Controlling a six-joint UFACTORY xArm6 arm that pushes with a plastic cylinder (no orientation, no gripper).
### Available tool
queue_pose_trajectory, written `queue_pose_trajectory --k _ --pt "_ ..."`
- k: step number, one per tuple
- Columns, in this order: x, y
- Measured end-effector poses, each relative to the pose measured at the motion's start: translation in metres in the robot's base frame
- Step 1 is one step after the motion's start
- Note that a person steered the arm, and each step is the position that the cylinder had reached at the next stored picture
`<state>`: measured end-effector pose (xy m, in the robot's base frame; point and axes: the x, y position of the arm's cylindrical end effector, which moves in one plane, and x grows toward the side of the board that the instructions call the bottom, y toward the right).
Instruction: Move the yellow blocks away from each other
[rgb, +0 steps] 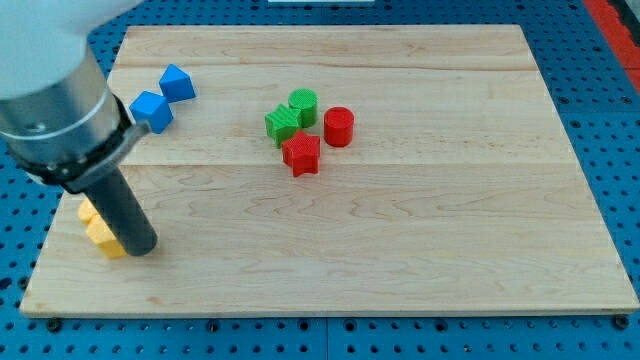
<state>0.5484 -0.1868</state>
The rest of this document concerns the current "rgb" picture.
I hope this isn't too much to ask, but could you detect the blue triangular block upper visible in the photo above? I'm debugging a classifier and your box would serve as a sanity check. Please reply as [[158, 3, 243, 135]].
[[159, 64, 196, 103]]

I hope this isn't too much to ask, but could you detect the black flange mounting bracket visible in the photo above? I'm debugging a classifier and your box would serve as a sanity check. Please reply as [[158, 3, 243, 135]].
[[8, 93, 151, 194]]

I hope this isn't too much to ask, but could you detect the green cylinder block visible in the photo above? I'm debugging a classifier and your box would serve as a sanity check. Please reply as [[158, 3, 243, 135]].
[[288, 88, 318, 128]]

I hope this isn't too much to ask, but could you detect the green star block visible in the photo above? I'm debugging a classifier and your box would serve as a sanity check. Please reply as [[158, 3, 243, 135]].
[[264, 104, 302, 148]]

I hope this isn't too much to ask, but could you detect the red tape strip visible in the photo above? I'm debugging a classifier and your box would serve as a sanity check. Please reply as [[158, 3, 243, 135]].
[[583, 0, 639, 91]]

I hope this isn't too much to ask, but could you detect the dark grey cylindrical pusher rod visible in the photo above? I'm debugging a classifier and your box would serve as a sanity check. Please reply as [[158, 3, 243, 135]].
[[83, 169, 158, 256]]

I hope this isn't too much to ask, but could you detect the blue cube block lower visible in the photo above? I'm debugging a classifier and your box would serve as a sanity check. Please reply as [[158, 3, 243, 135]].
[[129, 91, 173, 134]]

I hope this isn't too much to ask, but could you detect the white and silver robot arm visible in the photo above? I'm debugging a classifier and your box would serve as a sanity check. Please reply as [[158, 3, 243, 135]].
[[1, 0, 157, 256]]

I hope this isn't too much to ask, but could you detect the red star block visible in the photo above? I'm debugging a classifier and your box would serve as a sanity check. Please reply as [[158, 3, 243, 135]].
[[281, 130, 321, 177]]

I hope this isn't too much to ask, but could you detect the yellow block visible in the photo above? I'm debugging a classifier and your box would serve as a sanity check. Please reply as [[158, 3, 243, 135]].
[[77, 198, 98, 225], [86, 215, 126, 259]]

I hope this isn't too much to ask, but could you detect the red cylinder block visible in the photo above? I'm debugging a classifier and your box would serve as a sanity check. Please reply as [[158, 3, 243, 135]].
[[324, 106, 355, 147]]

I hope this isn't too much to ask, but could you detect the light wooden board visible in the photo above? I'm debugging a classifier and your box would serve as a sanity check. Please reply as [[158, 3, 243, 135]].
[[20, 25, 639, 319]]

